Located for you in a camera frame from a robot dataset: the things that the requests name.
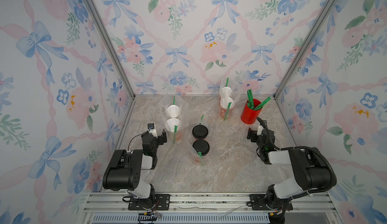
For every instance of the red cup black lid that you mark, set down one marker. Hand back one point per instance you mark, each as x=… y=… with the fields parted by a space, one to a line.
x=200 y=131
x=201 y=145

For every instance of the clear plastic carrier bag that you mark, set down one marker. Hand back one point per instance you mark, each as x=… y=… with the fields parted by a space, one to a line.
x=179 y=101

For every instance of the red cup white lid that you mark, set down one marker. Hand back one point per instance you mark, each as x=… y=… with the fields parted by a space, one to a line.
x=225 y=92

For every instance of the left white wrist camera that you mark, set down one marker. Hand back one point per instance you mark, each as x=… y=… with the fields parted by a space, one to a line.
x=152 y=129

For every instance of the red straw holder cup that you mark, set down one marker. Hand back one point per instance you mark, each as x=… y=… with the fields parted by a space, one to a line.
x=249 y=116

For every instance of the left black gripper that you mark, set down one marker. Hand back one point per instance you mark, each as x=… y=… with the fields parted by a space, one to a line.
x=161 y=140

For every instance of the white lid cup back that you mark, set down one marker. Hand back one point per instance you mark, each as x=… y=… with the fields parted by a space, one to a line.
x=223 y=106

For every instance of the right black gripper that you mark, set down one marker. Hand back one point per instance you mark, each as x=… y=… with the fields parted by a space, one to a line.
x=254 y=135

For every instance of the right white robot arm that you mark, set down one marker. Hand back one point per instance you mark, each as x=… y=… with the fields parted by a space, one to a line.
x=312 y=173

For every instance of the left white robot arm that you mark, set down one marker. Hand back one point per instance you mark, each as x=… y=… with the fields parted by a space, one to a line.
x=124 y=170

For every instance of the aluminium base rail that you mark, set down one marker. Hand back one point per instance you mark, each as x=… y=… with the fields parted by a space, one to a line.
x=208 y=208

